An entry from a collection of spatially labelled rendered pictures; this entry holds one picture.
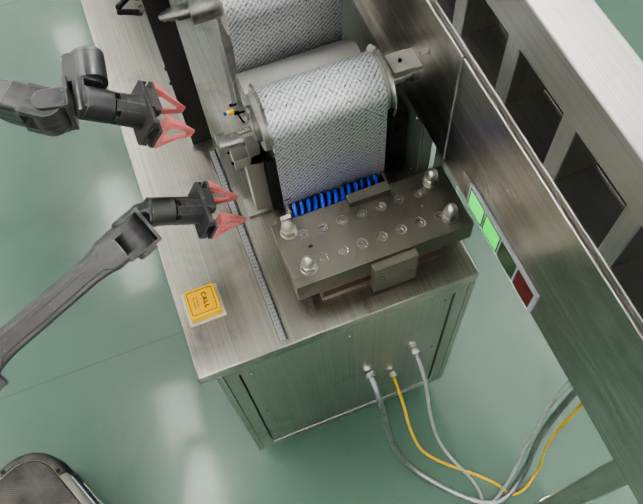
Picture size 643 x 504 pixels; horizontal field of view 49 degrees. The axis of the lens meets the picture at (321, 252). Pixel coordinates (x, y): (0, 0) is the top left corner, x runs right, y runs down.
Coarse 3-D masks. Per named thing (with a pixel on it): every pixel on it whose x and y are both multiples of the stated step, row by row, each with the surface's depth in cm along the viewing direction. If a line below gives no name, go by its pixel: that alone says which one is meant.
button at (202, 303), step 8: (200, 288) 155; (208, 288) 155; (184, 296) 154; (192, 296) 154; (200, 296) 154; (208, 296) 154; (216, 296) 154; (192, 304) 153; (200, 304) 153; (208, 304) 153; (216, 304) 153; (192, 312) 152; (200, 312) 152; (208, 312) 152; (216, 312) 153; (192, 320) 152; (200, 320) 154
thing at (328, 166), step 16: (384, 128) 141; (336, 144) 139; (352, 144) 141; (368, 144) 143; (384, 144) 146; (288, 160) 138; (304, 160) 140; (320, 160) 142; (336, 160) 144; (352, 160) 146; (368, 160) 149; (384, 160) 151; (288, 176) 143; (304, 176) 145; (320, 176) 147; (336, 176) 149; (352, 176) 152; (288, 192) 148; (304, 192) 150; (320, 192) 152
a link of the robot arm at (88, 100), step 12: (72, 84) 116; (84, 84) 117; (96, 84) 118; (84, 96) 114; (96, 96) 114; (108, 96) 116; (84, 108) 114; (96, 108) 114; (108, 108) 116; (96, 120) 116; (108, 120) 117
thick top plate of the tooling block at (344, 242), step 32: (416, 192) 152; (448, 192) 151; (320, 224) 149; (352, 224) 148; (384, 224) 148; (416, 224) 148; (448, 224) 147; (288, 256) 146; (320, 256) 146; (352, 256) 145; (384, 256) 145; (320, 288) 146
